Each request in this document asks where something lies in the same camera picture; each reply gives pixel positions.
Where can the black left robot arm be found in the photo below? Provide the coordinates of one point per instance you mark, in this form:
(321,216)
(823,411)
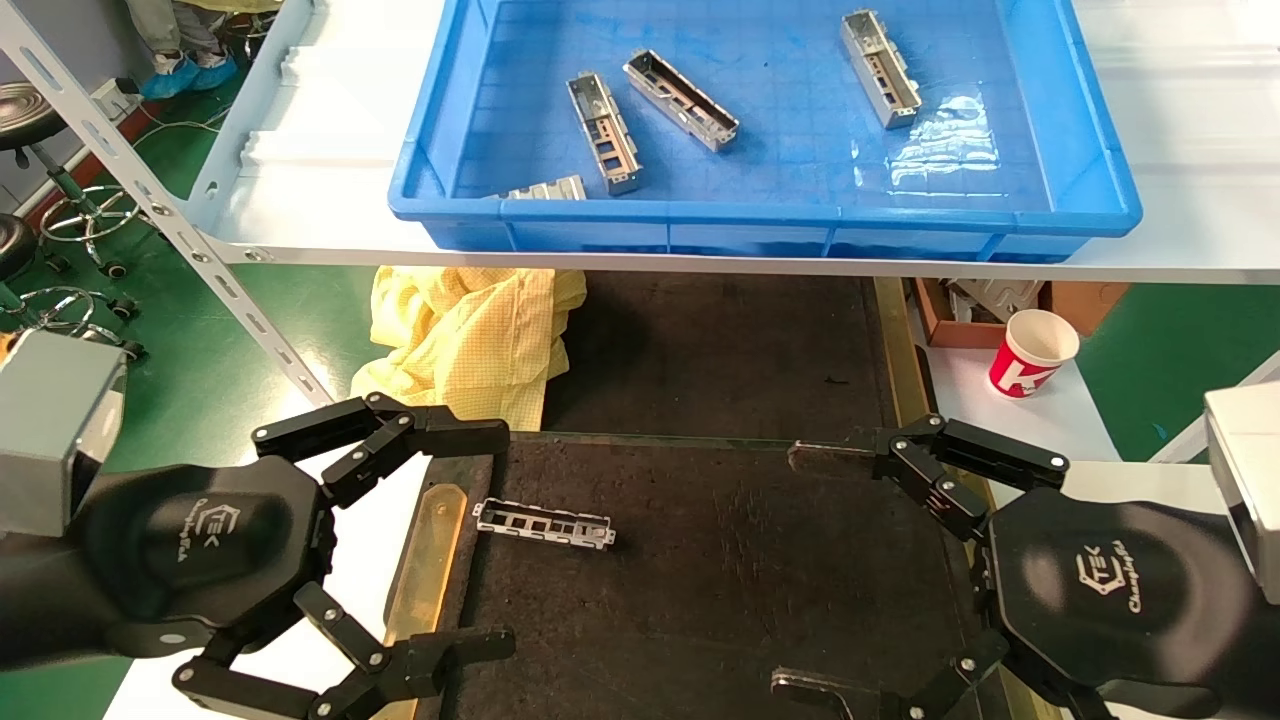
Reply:
(40,610)

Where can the blue shoe cover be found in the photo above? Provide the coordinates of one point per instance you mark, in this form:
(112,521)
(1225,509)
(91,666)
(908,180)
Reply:
(215,72)
(170,80)

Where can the black work mat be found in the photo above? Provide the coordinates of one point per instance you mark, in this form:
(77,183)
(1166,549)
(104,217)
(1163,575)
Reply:
(720,600)

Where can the white shelf board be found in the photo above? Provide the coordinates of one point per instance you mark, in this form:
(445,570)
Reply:
(330,200)

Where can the grey perforated shelf upright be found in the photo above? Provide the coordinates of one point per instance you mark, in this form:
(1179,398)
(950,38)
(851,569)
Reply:
(150,190)

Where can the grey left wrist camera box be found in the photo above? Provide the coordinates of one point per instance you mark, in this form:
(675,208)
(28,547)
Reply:
(50,420)

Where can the brass edge strip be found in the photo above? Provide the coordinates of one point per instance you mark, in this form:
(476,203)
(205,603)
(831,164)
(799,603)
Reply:
(430,560)
(895,350)

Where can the white power strip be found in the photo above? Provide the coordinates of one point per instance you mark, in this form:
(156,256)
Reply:
(115,100)

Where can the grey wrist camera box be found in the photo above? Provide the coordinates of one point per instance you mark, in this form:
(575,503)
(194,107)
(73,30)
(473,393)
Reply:
(50,420)
(1250,450)

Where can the silver metal housing part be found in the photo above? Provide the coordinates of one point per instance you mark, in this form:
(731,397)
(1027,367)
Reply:
(880,70)
(550,189)
(545,525)
(680,98)
(605,135)

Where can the red white paper cup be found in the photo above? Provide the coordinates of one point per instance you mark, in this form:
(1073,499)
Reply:
(1025,365)

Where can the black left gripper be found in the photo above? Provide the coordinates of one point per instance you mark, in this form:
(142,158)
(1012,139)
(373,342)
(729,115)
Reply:
(200,540)

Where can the grey trousered person legs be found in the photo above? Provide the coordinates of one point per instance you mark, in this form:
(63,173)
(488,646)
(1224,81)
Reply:
(165,25)

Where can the white diagonal frame bar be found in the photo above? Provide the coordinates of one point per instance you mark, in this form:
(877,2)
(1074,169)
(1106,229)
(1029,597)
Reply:
(1180,440)

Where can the clear plastic bag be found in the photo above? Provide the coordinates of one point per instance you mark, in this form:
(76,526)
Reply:
(950,140)

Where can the black round stool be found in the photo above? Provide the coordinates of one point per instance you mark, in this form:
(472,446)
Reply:
(12,245)
(25,110)

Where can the yellow cloth garment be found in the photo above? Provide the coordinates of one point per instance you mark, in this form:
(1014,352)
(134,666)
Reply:
(470,340)

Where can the blue plastic tray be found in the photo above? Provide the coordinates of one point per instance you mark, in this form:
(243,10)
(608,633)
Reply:
(800,215)

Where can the grey metal parts pile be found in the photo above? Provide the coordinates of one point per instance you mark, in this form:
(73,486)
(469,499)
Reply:
(990,298)

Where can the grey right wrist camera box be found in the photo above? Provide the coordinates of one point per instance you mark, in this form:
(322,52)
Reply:
(1250,450)

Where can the brown cardboard box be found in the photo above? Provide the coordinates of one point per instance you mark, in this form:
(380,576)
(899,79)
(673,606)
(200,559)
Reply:
(1085,300)

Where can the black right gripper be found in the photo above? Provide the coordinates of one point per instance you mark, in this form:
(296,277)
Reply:
(1100,590)

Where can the black felt container tray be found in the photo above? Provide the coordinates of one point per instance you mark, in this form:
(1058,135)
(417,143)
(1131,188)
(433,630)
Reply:
(720,350)

